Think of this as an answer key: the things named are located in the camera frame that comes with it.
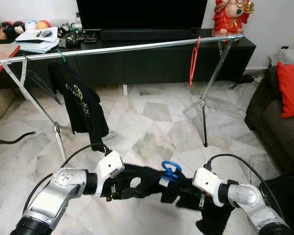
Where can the red cushion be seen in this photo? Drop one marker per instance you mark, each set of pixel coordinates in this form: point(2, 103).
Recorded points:
point(293, 88)

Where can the dark navy shirt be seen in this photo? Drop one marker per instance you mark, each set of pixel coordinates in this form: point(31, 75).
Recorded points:
point(154, 176)

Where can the marble-pattern folding table red edge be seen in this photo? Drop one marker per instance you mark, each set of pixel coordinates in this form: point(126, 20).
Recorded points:
point(0, 54)

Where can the green plastic hanger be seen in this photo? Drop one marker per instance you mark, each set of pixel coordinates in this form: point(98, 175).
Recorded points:
point(62, 56)

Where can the red plastic hanger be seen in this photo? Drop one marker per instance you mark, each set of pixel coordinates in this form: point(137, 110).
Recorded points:
point(192, 63)

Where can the black TV console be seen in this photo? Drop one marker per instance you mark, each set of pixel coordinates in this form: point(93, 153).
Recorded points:
point(152, 63)

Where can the black flat television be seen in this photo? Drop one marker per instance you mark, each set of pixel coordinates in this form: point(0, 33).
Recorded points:
point(142, 13)

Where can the stack of white papers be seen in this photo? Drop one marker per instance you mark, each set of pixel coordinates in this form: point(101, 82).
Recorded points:
point(36, 41)

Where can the dark brown sofa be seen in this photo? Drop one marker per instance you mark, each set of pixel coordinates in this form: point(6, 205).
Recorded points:
point(274, 137)

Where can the grey patterned armrest cover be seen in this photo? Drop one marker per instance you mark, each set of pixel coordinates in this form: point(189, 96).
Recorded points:
point(289, 56)

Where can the black chair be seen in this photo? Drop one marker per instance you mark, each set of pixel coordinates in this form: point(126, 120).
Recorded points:
point(291, 196)

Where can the blue plastic hanger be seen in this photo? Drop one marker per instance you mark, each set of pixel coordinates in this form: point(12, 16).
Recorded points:
point(171, 172)

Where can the red gold deity statue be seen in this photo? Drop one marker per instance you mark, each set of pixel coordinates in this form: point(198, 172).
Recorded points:
point(232, 17)

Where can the silver metal clothes rack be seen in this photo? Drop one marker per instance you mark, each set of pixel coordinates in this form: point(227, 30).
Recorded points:
point(137, 46)

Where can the black soundbar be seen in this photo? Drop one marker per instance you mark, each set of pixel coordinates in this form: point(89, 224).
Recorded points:
point(147, 35)

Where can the white blue round plush toy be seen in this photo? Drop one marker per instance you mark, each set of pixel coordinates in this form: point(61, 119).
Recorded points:
point(31, 24)

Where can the black shirt with green logo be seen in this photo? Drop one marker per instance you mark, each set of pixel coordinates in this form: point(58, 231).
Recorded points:
point(81, 107)

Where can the orange round plush toy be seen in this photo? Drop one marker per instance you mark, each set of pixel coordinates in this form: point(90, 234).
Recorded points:
point(43, 24)

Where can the black mouse plush toy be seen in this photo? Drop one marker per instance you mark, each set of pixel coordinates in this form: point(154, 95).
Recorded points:
point(12, 29)

